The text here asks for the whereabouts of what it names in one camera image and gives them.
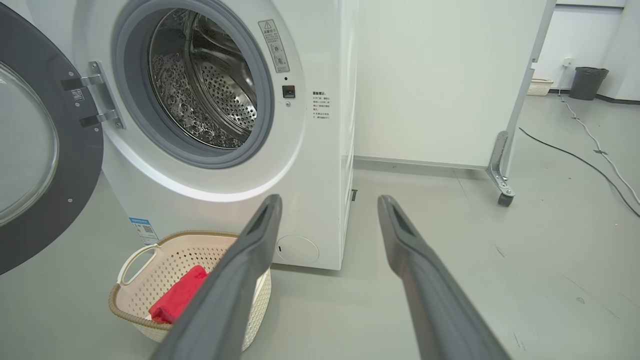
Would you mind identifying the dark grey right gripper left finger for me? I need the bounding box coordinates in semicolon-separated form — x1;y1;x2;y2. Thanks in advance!
150;194;284;360

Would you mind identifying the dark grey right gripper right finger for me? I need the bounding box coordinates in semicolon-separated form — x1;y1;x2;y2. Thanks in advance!
377;194;512;360

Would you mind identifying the red clothing with white straps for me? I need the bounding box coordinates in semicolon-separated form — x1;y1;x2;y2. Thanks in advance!
148;265;208;325

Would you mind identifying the dark round washer door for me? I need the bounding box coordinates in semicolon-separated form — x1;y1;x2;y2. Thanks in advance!
0;2;105;276

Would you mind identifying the cream perforated laundry basket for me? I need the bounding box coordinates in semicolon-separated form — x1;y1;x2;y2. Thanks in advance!
109;230;272;352

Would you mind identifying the white front-load washing machine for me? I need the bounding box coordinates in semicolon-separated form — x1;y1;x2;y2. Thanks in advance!
25;0;360;271

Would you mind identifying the small white woven basket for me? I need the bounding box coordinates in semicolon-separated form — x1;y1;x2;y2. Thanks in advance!
526;78;554;97

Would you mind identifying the metal door hinge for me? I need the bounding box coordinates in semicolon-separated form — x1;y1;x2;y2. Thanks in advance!
61;61;126;130

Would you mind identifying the blue energy label sticker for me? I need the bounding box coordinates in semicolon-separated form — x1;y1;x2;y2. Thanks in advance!
129;217;160;246

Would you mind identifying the black printed text label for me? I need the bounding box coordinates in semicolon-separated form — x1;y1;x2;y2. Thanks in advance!
312;91;332;121

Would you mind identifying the white partition panel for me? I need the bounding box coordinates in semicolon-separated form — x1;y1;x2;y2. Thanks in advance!
354;0;557;168

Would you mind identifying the grey warning sticker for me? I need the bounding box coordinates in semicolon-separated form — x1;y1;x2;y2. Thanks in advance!
258;19;291;74

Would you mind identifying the dark grey trash bin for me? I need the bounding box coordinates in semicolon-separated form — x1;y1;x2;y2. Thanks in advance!
569;66;610;101

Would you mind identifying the metal partition leg bracket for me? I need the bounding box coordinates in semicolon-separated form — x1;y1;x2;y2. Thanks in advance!
486;131;516;197

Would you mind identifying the black floor cable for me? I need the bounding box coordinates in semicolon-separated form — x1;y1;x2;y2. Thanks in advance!
519;127;640;218

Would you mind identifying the white floor cable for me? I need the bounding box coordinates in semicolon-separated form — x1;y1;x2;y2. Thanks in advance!
557;92;640;206

